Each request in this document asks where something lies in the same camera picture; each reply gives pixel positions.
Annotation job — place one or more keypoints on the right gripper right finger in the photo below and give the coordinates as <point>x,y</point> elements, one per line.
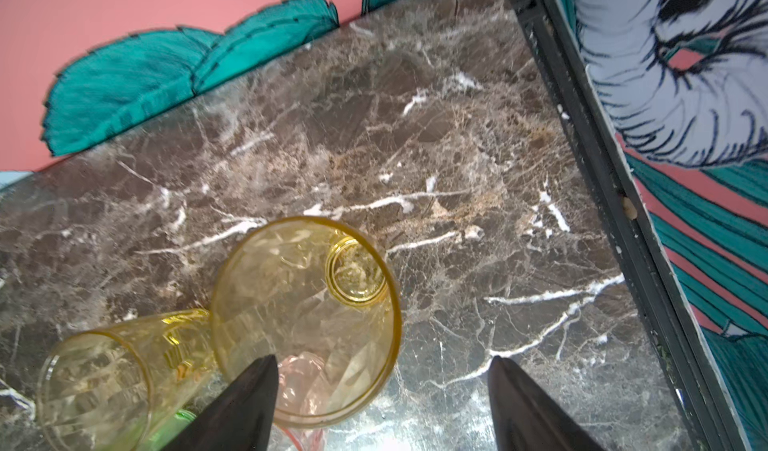
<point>525,417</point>

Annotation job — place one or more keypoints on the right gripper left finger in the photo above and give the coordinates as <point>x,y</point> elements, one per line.
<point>241,417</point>

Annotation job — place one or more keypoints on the tall yellow glass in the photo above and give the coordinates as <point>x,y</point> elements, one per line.
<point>310,284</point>

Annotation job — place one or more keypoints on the pink glass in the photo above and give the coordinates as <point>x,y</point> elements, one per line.
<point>297,376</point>

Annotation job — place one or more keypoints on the light green glass right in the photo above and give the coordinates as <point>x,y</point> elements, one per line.
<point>167,431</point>

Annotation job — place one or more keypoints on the orange yellow glass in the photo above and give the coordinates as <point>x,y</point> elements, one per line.
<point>112,387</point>

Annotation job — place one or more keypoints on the right black frame post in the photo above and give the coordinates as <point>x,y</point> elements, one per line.
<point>689,368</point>

